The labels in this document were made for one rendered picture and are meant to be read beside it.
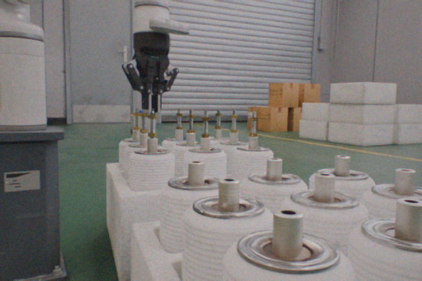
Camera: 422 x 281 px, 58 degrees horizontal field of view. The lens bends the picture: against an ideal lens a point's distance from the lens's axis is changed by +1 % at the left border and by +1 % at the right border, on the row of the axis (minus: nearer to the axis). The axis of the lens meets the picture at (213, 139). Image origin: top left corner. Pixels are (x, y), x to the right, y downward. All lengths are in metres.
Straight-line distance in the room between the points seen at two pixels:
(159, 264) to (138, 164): 0.37
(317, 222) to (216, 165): 0.42
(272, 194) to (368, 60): 6.92
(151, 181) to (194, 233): 0.41
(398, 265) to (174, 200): 0.26
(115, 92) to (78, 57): 0.70
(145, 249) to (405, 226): 0.29
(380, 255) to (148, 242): 0.29
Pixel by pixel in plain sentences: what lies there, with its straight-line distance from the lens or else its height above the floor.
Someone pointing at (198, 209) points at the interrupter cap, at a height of 0.25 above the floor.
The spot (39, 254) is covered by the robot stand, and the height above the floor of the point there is 0.06.
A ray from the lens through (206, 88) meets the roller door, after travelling 6.29.
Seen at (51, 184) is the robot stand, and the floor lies 0.20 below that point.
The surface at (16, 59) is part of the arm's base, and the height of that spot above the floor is 0.43.
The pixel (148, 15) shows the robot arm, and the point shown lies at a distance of 0.78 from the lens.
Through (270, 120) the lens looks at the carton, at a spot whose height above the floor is 0.15.
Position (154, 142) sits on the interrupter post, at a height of 0.27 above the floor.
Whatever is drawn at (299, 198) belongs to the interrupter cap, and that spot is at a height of 0.25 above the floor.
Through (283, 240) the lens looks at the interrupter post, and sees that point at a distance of 0.29.
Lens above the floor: 0.36
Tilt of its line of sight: 6 degrees down
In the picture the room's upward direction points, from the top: 1 degrees clockwise
